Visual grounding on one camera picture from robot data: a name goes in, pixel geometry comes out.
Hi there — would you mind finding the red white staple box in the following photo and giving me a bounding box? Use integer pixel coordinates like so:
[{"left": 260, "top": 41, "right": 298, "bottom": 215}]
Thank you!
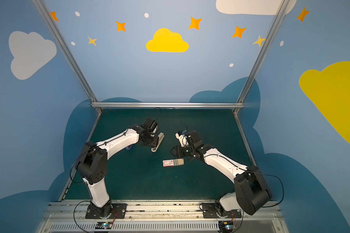
[{"left": 163, "top": 158, "right": 184, "bottom": 168}]

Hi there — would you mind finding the beige black stapler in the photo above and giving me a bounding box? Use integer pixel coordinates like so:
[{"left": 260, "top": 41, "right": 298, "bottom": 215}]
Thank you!
[{"left": 151, "top": 133, "right": 164, "bottom": 152}]

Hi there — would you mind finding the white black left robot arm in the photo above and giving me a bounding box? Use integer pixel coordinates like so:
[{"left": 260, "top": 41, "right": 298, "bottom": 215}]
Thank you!
[{"left": 74, "top": 117, "right": 164, "bottom": 219}]

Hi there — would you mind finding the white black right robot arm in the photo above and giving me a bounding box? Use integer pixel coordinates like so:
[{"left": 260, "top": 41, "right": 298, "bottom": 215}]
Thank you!
[{"left": 170, "top": 131, "right": 272, "bottom": 216}]

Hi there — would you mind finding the aluminium back crossbar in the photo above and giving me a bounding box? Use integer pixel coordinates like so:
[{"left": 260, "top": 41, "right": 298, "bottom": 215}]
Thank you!
[{"left": 91, "top": 102, "right": 244, "bottom": 109}]

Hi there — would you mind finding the right green circuit board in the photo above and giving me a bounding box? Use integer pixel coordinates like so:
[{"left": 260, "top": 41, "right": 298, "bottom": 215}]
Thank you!
[{"left": 218, "top": 221, "right": 234, "bottom": 233}]

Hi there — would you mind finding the green circuit board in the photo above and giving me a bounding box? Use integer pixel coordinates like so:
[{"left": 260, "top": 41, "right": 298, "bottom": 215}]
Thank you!
[
  {"left": 95, "top": 222, "right": 113, "bottom": 230},
  {"left": 218, "top": 221, "right": 234, "bottom": 233}
]

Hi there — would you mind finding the left green circuit board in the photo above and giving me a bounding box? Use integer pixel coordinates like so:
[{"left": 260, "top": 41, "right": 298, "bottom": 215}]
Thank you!
[{"left": 95, "top": 222, "right": 113, "bottom": 230}]

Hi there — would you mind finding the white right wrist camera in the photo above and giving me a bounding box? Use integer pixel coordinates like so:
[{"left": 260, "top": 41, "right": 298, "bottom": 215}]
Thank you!
[{"left": 176, "top": 131, "right": 189, "bottom": 147}]

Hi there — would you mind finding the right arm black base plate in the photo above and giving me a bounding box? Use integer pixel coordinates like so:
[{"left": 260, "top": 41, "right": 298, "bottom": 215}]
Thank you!
[{"left": 199, "top": 203, "right": 242, "bottom": 219}]

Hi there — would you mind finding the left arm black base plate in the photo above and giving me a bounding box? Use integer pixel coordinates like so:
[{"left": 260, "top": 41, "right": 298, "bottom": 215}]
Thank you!
[{"left": 85, "top": 202, "right": 127, "bottom": 219}]

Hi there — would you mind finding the aluminium front rail frame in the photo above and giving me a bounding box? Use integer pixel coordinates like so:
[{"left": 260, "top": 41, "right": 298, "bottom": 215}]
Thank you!
[{"left": 36, "top": 200, "right": 289, "bottom": 233}]

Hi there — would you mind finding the left aluminium frame post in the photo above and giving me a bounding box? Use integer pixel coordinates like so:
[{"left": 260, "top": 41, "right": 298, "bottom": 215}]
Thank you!
[{"left": 32, "top": 0, "right": 98, "bottom": 103}]

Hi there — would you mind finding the aluminium frame post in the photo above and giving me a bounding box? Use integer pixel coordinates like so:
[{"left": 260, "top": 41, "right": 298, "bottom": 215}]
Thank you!
[
  {"left": 32, "top": 0, "right": 98, "bottom": 103},
  {"left": 233, "top": 0, "right": 290, "bottom": 116}
]

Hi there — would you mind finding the right aluminium frame post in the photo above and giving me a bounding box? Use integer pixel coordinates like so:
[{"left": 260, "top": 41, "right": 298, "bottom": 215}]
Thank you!
[{"left": 233, "top": 0, "right": 290, "bottom": 116}]

